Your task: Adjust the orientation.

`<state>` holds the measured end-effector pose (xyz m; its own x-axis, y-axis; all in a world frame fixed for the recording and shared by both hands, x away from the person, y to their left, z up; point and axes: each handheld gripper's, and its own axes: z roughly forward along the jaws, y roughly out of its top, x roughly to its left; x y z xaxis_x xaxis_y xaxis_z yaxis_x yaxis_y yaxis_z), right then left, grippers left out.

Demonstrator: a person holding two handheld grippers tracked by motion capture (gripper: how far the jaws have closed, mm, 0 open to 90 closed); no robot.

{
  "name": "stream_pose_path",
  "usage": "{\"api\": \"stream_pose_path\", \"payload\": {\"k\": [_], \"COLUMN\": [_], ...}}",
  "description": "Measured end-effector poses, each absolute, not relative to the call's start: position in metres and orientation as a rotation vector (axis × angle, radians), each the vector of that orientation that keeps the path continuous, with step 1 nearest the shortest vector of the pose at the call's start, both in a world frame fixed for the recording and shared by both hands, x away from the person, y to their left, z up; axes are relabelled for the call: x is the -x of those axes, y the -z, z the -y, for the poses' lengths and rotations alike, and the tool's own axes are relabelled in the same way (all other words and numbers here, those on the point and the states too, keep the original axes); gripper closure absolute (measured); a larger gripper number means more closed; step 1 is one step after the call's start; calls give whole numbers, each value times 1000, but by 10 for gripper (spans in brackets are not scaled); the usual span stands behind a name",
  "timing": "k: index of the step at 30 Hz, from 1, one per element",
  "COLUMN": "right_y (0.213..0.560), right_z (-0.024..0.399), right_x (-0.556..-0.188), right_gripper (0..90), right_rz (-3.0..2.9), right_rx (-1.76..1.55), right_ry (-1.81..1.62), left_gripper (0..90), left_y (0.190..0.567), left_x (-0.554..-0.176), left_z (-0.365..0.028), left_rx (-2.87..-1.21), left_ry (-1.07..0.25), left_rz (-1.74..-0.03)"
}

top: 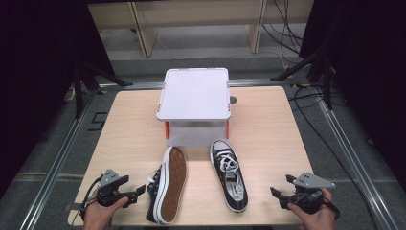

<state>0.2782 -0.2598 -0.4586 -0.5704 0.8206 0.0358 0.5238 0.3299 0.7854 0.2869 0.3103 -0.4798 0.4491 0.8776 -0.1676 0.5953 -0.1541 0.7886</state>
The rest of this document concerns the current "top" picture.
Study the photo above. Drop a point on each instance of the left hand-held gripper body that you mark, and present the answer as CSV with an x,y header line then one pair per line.
x,y
108,191

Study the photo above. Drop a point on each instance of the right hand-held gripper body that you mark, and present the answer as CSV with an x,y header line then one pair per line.
x,y
311,183

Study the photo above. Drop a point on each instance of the black canvas sneaker brown sole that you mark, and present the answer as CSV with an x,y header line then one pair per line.
x,y
172,185

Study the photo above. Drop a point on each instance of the black canvas sneaker white laces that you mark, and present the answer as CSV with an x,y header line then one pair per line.
x,y
230,179

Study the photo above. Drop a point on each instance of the white plastic shoe box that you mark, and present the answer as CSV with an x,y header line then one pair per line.
x,y
194,94

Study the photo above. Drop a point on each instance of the person's left hand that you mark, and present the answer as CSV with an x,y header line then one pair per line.
x,y
97,217

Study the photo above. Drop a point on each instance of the person's right hand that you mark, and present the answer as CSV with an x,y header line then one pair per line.
x,y
319,222

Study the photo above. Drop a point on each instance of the black floor tape mark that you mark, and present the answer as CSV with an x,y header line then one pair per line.
x,y
99,121

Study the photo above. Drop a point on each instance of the yellow floor tape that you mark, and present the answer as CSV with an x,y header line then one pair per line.
x,y
301,85

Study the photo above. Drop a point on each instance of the black metal stand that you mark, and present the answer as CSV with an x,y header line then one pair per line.
x,y
327,83
78,92

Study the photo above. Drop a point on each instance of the grey round table grommet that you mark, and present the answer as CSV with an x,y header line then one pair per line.
x,y
233,99

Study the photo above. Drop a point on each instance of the black curtain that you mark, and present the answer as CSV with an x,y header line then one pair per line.
x,y
38,80
373,70

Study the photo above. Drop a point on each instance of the beige wooden desk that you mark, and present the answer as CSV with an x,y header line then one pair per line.
x,y
191,11

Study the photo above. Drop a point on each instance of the aluminium floor rail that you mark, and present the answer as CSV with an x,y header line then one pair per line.
x,y
354,166
54,166

